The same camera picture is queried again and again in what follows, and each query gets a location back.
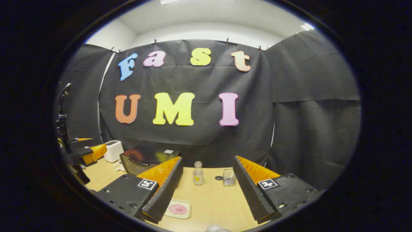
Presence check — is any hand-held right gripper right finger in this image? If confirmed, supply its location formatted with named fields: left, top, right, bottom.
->
left=233, top=155, right=320, bottom=225

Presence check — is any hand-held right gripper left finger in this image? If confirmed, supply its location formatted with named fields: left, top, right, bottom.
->
left=95, top=156, right=184, bottom=224

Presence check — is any pink meat slice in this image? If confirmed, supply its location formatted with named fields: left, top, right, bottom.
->
left=169, top=204, right=188, bottom=215

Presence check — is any cream square plate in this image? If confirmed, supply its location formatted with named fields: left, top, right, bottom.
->
left=164, top=199, right=192, bottom=220

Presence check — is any black electric oven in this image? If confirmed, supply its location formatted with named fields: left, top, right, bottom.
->
left=120, top=145, right=181, bottom=176

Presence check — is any white toaster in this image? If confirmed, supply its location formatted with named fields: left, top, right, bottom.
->
left=103, top=140, right=125, bottom=163

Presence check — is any metal mesh holder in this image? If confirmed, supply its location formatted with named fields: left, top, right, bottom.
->
left=222, top=168, right=237, bottom=187

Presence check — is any clear glass bottle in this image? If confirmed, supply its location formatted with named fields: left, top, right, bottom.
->
left=193, top=161, right=204, bottom=186

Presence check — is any black backdrop cloth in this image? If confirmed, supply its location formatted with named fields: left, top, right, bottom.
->
left=58, top=31, right=361, bottom=190

